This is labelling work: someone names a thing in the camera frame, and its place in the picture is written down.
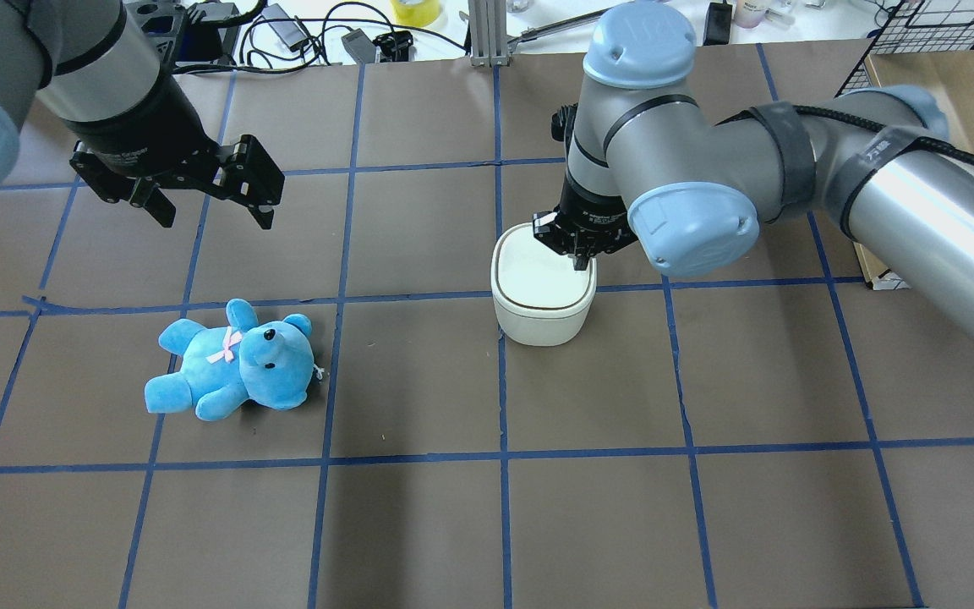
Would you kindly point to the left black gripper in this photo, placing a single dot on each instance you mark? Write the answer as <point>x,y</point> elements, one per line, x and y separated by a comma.
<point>139,128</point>

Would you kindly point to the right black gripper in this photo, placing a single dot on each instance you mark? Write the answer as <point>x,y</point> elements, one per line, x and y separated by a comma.
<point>590,215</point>

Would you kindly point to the white lidded trash can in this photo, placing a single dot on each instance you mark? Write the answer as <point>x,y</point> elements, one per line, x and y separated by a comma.
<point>540,299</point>

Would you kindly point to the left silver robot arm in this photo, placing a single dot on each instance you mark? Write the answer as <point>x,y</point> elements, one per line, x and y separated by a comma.
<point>138,134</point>

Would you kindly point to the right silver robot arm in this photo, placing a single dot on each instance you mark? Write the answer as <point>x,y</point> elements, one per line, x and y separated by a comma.
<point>644,166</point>

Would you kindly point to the blue teddy bear plush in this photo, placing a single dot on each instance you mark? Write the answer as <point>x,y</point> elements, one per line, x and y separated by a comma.
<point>220,368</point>

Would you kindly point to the black power adapter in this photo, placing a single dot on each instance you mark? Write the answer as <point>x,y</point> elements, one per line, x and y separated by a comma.
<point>287,29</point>

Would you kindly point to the yellow tape roll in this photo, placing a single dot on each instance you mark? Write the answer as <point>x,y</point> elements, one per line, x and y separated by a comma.
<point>416,13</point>

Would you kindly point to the aluminium frame post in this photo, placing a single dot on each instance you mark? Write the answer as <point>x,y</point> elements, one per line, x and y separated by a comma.
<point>488,37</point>

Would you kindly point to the wooden wire-mesh shelf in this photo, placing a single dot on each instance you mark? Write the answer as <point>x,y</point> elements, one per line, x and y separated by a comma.
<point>928,44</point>

